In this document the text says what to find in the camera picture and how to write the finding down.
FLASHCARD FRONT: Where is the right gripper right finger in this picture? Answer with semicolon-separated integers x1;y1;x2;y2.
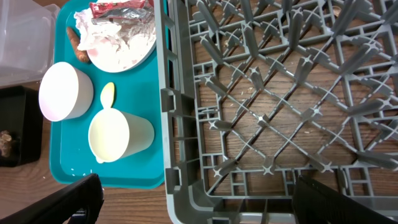
292;175;395;224

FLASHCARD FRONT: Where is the grey dishwasher rack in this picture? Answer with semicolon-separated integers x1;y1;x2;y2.
155;0;397;223

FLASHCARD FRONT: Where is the yellow plastic spoon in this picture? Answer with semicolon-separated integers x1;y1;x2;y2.
100;82;115;109

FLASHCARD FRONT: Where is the white bowl with food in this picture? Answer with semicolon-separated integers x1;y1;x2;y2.
39;62;94;122

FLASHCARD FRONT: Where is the orange carrot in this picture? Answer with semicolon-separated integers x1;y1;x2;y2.
66;26;91;63

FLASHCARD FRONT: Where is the brown food scrap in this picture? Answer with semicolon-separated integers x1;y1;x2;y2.
1;130;13;157

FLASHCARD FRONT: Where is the white plastic cup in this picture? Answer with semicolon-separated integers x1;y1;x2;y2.
88;108;155;164

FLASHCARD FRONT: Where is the clear plastic bin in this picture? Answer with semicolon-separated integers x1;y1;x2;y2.
1;0;60;86

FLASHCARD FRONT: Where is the large white plate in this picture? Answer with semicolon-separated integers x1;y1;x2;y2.
86;0;157;73

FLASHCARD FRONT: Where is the white napkin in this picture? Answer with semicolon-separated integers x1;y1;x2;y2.
73;8;157;68

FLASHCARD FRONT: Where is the black plastic tray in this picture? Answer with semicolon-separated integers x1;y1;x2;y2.
1;86;43;167

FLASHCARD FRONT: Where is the red foil snack wrapper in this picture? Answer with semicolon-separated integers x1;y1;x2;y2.
90;0;154;25

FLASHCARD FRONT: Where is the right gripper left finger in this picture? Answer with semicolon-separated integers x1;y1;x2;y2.
1;174;104;224

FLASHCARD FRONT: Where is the teal plastic tray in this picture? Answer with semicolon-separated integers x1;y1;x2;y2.
49;1;164;189

